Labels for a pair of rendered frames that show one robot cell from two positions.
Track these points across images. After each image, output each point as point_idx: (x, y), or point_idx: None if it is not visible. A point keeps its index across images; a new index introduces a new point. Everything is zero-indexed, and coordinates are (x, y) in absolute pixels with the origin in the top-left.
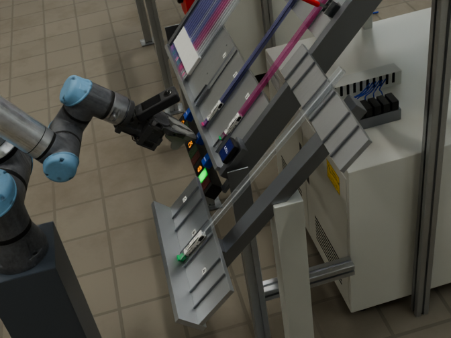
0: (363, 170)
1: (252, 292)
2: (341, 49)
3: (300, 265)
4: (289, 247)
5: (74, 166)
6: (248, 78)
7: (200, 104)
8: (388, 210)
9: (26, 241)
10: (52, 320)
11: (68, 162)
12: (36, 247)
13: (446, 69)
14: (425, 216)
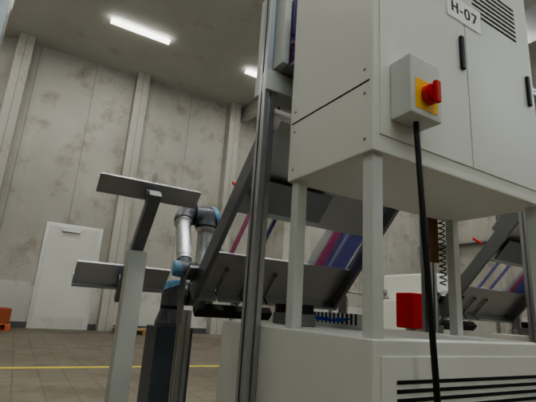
0: (228, 321)
1: (168, 398)
2: (230, 211)
3: (120, 305)
4: (122, 285)
5: (175, 266)
6: None
7: None
8: (234, 385)
9: (164, 312)
10: (147, 365)
11: (174, 263)
12: (166, 319)
13: (252, 228)
14: (235, 399)
